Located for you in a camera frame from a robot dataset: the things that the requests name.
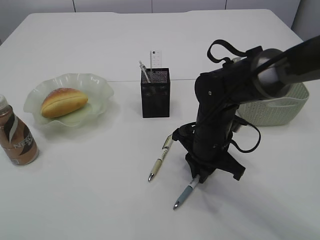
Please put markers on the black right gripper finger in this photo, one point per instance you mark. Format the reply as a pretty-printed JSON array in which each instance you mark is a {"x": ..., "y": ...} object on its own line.
[{"x": 201, "y": 173}]

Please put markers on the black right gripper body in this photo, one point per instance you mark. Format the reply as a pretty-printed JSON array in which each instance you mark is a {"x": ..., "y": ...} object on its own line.
[{"x": 203, "y": 154}]

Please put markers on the blue clip pen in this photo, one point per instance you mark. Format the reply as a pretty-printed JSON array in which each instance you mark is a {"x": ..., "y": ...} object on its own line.
[{"x": 186, "y": 192}]

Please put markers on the cream barrel pen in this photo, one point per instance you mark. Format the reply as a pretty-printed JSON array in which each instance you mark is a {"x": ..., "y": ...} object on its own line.
[{"x": 158, "y": 163}]

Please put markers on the clear plastic ruler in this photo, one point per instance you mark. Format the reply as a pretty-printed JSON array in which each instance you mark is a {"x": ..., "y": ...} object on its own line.
[{"x": 155, "y": 59}]

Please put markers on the white grey grip pen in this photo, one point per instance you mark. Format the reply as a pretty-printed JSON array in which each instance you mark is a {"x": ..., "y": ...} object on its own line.
[{"x": 144, "y": 71}]

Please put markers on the toy bread bun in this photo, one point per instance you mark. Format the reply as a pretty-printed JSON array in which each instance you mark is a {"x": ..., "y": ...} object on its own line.
[{"x": 63, "y": 101}]

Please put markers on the brown coffee drink bottle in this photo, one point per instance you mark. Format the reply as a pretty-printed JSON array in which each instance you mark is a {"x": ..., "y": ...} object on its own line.
[{"x": 16, "y": 138}]

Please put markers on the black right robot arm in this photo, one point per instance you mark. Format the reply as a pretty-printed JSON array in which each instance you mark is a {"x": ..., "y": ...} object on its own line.
[{"x": 221, "y": 92}]

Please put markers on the black mesh pen holder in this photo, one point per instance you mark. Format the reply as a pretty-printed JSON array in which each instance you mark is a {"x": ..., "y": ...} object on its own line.
[{"x": 155, "y": 95}]

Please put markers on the pale green plastic basket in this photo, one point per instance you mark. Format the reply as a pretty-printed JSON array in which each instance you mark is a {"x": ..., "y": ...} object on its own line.
[{"x": 282, "y": 102}]

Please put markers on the pale green ruffled glass plate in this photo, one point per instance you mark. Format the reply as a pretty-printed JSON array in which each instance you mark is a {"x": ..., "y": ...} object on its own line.
[{"x": 95, "y": 87}]

